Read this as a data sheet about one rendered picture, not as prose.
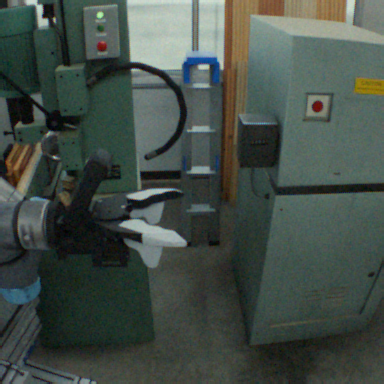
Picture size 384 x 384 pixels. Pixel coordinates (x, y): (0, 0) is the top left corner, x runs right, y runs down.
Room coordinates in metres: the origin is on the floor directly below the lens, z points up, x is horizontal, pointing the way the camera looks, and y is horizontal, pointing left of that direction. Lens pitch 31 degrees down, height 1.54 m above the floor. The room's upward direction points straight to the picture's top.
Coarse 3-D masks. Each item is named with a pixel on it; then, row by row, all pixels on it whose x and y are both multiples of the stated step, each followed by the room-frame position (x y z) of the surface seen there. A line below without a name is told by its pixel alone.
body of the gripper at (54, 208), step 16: (48, 208) 0.42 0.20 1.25; (64, 208) 0.45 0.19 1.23; (96, 208) 0.42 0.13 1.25; (112, 208) 0.42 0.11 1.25; (128, 208) 0.44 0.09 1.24; (48, 224) 0.39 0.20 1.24; (64, 224) 0.41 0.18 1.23; (80, 224) 0.41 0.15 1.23; (48, 240) 0.39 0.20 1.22; (64, 240) 0.41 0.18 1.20; (80, 240) 0.41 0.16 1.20; (96, 240) 0.39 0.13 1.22; (112, 240) 0.40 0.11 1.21; (64, 256) 0.40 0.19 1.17; (96, 256) 0.39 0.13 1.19; (112, 256) 0.40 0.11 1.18; (128, 256) 0.40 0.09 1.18
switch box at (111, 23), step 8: (88, 8) 1.10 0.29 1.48; (96, 8) 1.10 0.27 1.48; (104, 8) 1.11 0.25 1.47; (112, 8) 1.11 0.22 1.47; (88, 16) 1.10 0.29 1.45; (96, 16) 1.10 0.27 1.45; (104, 16) 1.11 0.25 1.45; (112, 16) 1.11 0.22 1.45; (88, 24) 1.10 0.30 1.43; (96, 24) 1.10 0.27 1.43; (104, 24) 1.11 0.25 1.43; (112, 24) 1.11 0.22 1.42; (88, 32) 1.10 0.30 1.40; (96, 32) 1.10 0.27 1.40; (104, 32) 1.10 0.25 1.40; (112, 32) 1.11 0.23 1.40; (88, 40) 1.10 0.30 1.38; (96, 40) 1.10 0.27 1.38; (104, 40) 1.11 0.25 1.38; (112, 40) 1.11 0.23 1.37; (88, 48) 1.10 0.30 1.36; (96, 48) 1.10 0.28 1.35; (112, 48) 1.11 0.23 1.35; (88, 56) 1.10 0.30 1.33; (96, 56) 1.10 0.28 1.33; (104, 56) 1.11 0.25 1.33; (112, 56) 1.11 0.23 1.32
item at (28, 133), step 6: (36, 120) 1.25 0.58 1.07; (42, 120) 1.25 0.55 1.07; (18, 126) 1.20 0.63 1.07; (24, 126) 1.19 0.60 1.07; (30, 126) 1.19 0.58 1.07; (36, 126) 1.20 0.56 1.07; (42, 126) 1.20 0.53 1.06; (18, 132) 1.18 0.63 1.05; (24, 132) 1.19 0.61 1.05; (30, 132) 1.19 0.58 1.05; (36, 132) 1.20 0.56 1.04; (18, 138) 1.18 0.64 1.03; (24, 138) 1.19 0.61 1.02; (30, 138) 1.19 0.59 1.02; (36, 138) 1.20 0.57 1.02; (18, 144) 1.18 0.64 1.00
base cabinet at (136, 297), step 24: (48, 264) 1.01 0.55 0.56; (72, 264) 1.02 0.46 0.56; (144, 264) 1.07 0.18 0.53; (48, 288) 1.01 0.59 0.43; (72, 288) 1.02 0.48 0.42; (96, 288) 1.04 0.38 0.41; (120, 288) 1.05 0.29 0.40; (144, 288) 1.07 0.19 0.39; (48, 312) 1.00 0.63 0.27; (72, 312) 1.02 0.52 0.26; (96, 312) 1.03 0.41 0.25; (120, 312) 1.05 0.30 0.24; (144, 312) 1.06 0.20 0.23; (48, 336) 0.99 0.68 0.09; (72, 336) 1.01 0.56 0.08; (96, 336) 1.03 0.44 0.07; (120, 336) 1.04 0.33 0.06; (144, 336) 1.06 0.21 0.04
